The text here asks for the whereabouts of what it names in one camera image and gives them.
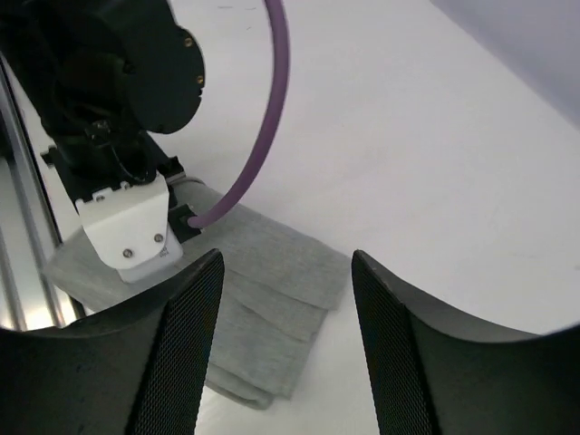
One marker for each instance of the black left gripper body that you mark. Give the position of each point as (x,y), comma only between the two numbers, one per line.
(104,77)

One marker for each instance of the aluminium front rail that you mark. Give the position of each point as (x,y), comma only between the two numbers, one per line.
(29,232)

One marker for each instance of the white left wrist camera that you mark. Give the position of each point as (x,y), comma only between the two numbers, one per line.
(129,228)

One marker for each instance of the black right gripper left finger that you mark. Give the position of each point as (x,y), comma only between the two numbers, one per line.
(138,367)

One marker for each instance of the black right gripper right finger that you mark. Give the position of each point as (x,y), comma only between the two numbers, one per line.
(435,369)

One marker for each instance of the grey cloth napkin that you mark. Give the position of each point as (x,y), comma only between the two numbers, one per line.
(279,285)

